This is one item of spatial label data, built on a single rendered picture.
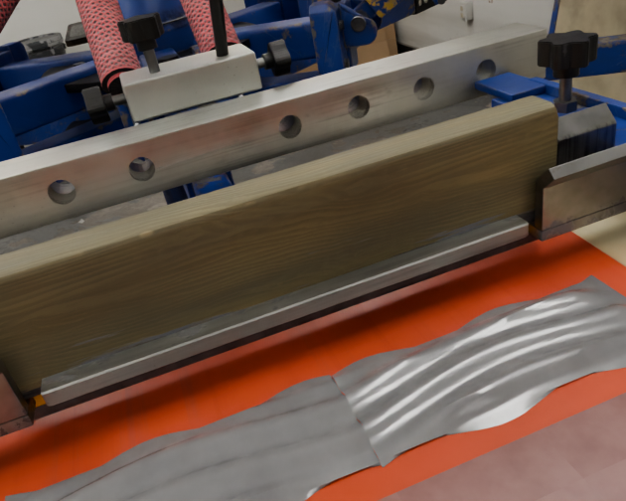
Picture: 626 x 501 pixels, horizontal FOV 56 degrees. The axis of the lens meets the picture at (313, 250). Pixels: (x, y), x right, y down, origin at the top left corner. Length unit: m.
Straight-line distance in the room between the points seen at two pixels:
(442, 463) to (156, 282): 0.17
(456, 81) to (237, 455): 0.42
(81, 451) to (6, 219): 0.25
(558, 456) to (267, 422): 0.14
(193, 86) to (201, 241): 0.28
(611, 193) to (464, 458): 0.21
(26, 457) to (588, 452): 0.29
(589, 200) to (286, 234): 0.20
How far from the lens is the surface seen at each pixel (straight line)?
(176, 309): 0.33
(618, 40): 1.06
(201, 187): 0.73
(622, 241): 0.45
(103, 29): 0.78
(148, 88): 0.57
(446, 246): 0.37
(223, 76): 0.57
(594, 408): 0.33
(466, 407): 0.31
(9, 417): 0.35
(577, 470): 0.30
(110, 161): 0.53
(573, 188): 0.40
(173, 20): 1.07
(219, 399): 0.35
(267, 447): 0.31
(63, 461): 0.36
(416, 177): 0.34
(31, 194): 0.54
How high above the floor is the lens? 1.19
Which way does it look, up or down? 30 degrees down
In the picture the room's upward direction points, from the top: 12 degrees counter-clockwise
